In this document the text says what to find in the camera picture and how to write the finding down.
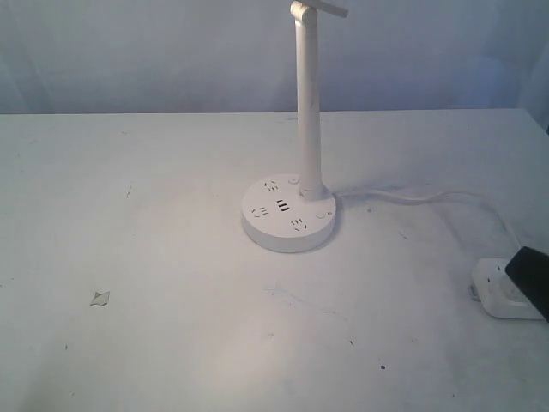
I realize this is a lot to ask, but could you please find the white power cable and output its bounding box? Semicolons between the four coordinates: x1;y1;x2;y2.
336;190;516;254

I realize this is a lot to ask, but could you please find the white power strip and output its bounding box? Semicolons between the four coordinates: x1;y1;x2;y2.
468;258;544;321

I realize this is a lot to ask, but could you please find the white desk lamp with sockets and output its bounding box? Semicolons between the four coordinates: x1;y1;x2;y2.
241;1;348;253

